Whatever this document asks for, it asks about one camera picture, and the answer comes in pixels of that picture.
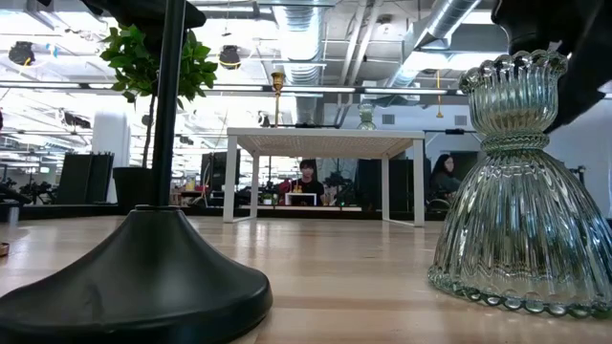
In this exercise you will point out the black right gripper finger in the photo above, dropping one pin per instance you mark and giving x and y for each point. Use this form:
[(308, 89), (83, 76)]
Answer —
[(588, 81)]

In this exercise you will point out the ribbed glass candle holder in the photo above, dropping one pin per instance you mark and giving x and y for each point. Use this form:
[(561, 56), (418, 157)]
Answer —
[(366, 123), (521, 215)]

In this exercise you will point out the black candlestick holder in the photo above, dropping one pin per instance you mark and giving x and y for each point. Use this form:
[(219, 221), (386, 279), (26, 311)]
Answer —
[(143, 286)]

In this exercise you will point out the black background robot arm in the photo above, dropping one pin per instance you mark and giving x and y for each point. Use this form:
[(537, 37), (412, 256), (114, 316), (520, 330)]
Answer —
[(28, 191)]

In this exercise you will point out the green leafy plant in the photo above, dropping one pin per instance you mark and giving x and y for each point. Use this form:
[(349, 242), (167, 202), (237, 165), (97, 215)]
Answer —
[(129, 67)]

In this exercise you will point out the black ceiling-hung device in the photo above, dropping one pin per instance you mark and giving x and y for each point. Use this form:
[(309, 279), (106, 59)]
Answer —
[(21, 52), (229, 56)]

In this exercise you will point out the white building column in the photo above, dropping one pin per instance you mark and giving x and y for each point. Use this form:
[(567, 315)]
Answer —
[(110, 134)]

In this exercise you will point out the black partition panel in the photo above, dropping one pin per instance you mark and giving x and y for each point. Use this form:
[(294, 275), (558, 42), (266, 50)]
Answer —
[(101, 179), (74, 179)]

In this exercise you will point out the person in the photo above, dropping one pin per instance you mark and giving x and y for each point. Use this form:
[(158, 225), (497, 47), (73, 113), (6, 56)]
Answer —
[(442, 184), (306, 184)]

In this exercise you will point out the black plant pot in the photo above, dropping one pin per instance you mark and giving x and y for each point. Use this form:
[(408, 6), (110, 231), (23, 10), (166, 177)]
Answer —
[(131, 191)]

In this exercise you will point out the black monitor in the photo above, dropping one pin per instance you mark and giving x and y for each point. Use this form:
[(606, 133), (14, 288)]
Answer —
[(212, 172)]

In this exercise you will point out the black cabinet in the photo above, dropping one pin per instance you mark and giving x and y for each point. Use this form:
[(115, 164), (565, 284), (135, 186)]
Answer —
[(401, 184)]

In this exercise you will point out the white perforated metal shelf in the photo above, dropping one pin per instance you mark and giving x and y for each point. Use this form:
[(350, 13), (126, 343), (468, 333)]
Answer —
[(325, 134)]

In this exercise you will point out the white desk box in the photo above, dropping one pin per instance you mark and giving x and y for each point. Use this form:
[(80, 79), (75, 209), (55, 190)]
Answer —
[(301, 194)]

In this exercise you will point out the silver ventilation duct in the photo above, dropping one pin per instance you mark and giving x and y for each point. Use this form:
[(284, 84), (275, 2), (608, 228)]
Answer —
[(301, 28), (449, 14)]

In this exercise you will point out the grey wall vent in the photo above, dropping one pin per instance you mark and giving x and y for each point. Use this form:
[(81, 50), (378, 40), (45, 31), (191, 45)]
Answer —
[(460, 120), (388, 119)]

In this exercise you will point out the black door frame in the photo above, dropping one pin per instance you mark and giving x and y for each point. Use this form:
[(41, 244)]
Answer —
[(454, 131)]

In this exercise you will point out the silver metal post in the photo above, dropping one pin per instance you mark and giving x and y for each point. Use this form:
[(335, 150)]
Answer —
[(13, 215)]

